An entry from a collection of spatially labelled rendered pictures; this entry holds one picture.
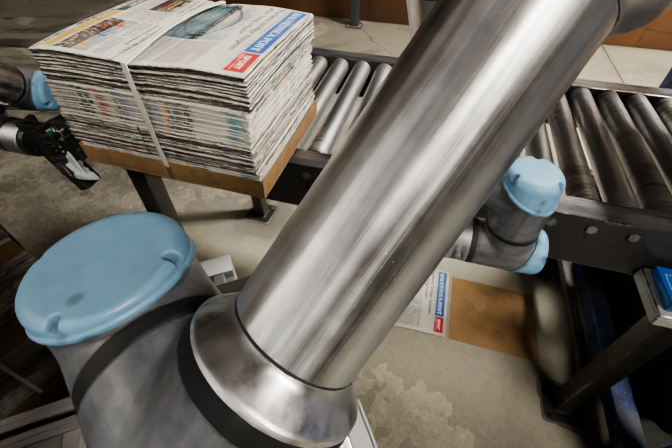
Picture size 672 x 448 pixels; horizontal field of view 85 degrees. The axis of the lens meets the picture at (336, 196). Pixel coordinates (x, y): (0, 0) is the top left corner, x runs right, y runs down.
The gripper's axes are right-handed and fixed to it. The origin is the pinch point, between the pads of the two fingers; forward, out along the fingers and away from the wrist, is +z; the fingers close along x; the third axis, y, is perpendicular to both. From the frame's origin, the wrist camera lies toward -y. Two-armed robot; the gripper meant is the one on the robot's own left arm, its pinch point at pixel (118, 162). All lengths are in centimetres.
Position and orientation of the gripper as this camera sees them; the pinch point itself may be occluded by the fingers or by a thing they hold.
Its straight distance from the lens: 88.2
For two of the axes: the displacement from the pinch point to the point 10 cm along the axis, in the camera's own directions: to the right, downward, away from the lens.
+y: 0.0, -7.2, -6.9
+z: 9.6, 1.9, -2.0
